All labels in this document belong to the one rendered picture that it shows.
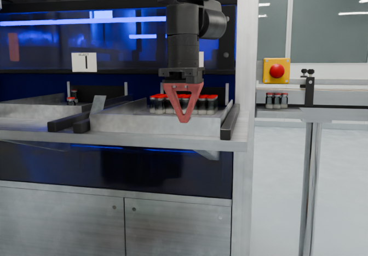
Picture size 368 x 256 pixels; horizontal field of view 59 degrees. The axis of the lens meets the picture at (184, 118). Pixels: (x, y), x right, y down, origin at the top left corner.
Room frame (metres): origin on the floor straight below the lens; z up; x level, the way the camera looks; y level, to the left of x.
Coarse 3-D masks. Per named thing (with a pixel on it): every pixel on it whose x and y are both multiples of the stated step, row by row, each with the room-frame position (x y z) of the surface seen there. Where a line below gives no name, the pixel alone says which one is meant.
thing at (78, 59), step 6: (72, 54) 1.05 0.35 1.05; (78, 54) 1.05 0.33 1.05; (84, 54) 1.04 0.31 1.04; (90, 54) 1.04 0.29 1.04; (72, 60) 1.05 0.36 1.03; (78, 60) 1.05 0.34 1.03; (84, 60) 1.05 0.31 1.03; (90, 60) 1.04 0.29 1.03; (72, 66) 1.05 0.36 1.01; (78, 66) 1.05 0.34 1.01; (84, 66) 1.05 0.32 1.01; (90, 66) 1.04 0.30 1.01; (96, 66) 1.04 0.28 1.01
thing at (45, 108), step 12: (48, 96) 1.06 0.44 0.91; (60, 96) 1.13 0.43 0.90; (120, 96) 1.01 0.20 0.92; (132, 96) 1.09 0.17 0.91; (0, 108) 0.81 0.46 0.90; (12, 108) 0.80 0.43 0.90; (24, 108) 0.80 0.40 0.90; (36, 108) 0.79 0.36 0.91; (48, 108) 0.78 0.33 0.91; (60, 108) 0.78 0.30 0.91; (72, 108) 0.77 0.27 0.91; (84, 108) 0.78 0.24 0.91
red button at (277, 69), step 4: (276, 64) 0.90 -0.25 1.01; (272, 68) 0.89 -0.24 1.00; (276, 68) 0.89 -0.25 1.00; (280, 68) 0.89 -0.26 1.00; (272, 72) 0.89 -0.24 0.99; (276, 72) 0.89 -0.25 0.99; (280, 72) 0.89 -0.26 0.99; (284, 72) 0.89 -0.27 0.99; (272, 76) 0.90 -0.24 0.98; (276, 76) 0.89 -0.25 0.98; (280, 76) 0.89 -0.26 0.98
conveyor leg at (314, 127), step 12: (312, 120) 1.02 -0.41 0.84; (324, 120) 1.01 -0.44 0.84; (312, 132) 1.04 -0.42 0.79; (312, 144) 1.04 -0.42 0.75; (312, 156) 1.04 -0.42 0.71; (312, 168) 1.04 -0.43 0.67; (312, 180) 1.04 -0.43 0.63; (312, 192) 1.04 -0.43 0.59; (312, 204) 1.04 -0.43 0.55; (312, 216) 1.04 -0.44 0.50; (300, 228) 1.06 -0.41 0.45; (312, 228) 1.04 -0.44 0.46; (300, 240) 1.06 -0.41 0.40; (312, 240) 1.04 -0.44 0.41; (300, 252) 1.05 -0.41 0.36; (312, 252) 1.04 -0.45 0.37
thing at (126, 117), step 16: (96, 112) 0.66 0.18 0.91; (112, 112) 0.73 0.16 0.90; (128, 112) 0.83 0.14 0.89; (144, 112) 0.89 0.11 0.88; (224, 112) 0.66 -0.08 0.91; (96, 128) 0.64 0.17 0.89; (112, 128) 0.63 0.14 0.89; (128, 128) 0.62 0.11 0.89; (144, 128) 0.62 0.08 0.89; (160, 128) 0.61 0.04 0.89; (176, 128) 0.60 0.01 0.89; (192, 128) 0.60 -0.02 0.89; (208, 128) 0.59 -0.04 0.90
